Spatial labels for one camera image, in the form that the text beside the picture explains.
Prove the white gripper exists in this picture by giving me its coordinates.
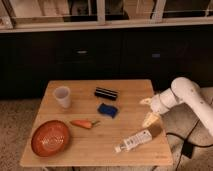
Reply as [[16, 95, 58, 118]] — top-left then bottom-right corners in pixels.
[[140, 93, 174, 128]]

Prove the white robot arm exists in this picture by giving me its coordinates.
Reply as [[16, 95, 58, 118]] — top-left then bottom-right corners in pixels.
[[140, 77, 213, 136]]

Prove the blue sponge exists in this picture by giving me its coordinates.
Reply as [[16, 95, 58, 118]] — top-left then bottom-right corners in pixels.
[[98, 103, 118, 118]]

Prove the black rectangular box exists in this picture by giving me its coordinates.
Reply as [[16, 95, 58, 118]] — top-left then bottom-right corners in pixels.
[[94, 87, 117, 100]]

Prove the orange carrot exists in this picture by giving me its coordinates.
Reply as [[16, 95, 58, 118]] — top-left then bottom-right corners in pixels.
[[71, 120, 97, 129]]

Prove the wooden table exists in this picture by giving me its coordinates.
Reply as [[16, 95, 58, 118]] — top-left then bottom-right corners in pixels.
[[20, 80, 173, 167]]

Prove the white plastic cup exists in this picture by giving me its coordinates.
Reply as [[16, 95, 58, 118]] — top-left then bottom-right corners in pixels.
[[53, 86, 71, 108]]

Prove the dark cabinet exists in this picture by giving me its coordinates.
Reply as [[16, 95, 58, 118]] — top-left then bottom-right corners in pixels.
[[0, 26, 213, 99]]

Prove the white window frame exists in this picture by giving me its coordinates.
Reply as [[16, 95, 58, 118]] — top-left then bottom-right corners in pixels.
[[0, 0, 213, 32]]

